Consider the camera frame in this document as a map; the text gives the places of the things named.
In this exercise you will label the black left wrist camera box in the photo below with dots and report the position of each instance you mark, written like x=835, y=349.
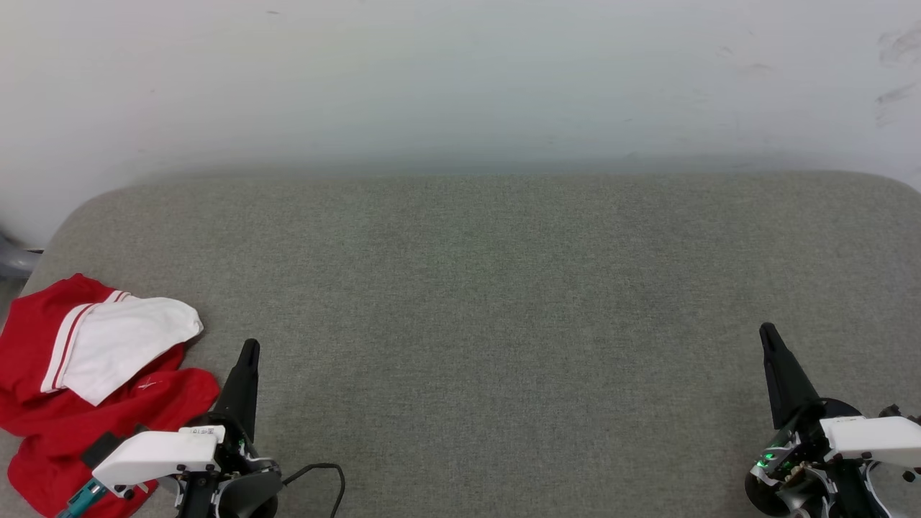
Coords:
x=101, y=450

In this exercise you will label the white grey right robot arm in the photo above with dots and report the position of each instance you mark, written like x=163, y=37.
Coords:
x=766, y=496

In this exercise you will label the grey metal pipe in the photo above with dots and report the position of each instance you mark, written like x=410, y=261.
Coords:
x=14, y=262

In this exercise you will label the grey fabric sofa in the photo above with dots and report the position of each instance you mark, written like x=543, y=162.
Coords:
x=504, y=324

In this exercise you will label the red and white jersey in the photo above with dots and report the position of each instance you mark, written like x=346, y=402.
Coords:
x=43, y=324

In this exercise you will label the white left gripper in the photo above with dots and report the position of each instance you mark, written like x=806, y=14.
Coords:
x=158, y=450

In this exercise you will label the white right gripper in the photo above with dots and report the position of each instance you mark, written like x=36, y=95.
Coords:
x=878, y=437

